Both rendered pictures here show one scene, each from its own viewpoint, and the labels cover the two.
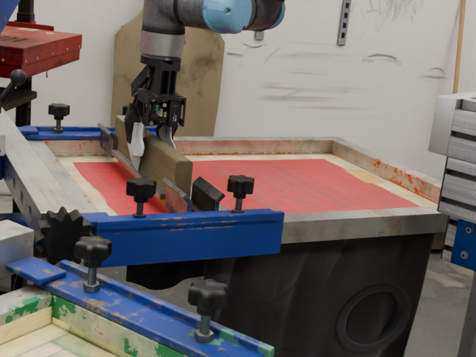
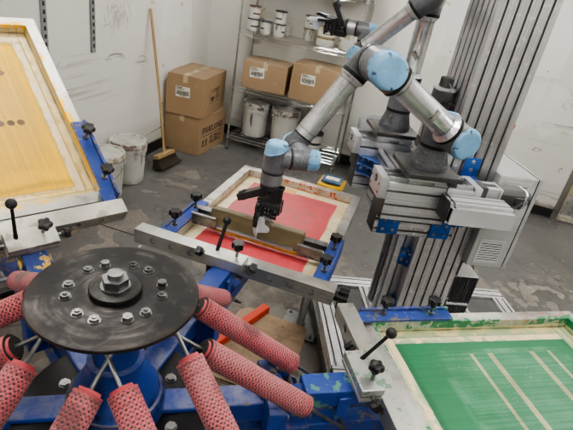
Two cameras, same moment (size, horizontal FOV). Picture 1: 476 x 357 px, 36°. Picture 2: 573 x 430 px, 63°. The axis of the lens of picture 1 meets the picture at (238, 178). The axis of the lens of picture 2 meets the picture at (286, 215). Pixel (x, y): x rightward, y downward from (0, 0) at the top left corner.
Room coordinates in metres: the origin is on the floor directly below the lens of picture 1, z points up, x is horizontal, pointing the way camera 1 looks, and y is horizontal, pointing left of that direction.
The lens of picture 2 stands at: (0.29, 1.26, 1.87)
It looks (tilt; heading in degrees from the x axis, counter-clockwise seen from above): 27 degrees down; 310
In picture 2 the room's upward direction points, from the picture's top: 10 degrees clockwise
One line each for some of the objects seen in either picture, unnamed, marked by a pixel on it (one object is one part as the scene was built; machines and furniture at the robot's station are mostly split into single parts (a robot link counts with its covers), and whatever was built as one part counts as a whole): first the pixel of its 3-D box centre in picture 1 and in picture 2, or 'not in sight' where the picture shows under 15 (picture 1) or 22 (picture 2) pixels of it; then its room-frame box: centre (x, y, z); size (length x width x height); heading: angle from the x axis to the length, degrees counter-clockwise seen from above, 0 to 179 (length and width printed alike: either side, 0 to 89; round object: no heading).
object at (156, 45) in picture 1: (163, 44); (271, 177); (1.30, 0.15, 1.23); 0.08 x 0.08 x 0.05
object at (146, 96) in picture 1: (159, 91); (269, 200); (1.29, 0.15, 1.15); 0.09 x 0.08 x 0.12; 27
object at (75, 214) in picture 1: (61, 233); (338, 296); (0.89, 0.22, 1.02); 0.07 x 0.06 x 0.07; 117
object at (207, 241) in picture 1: (188, 233); (327, 265); (1.05, 0.07, 0.97); 0.30 x 0.05 x 0.07; 117
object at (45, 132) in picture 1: (95, 144); (185, 221); (1.55, 0.32, 0.97); 0.30 x 0.05 x 0.07; 117
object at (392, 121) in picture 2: not in sight; (396, 118); (1.42, -0.81, 1.31); 0.15 x 0.15 x 0.10
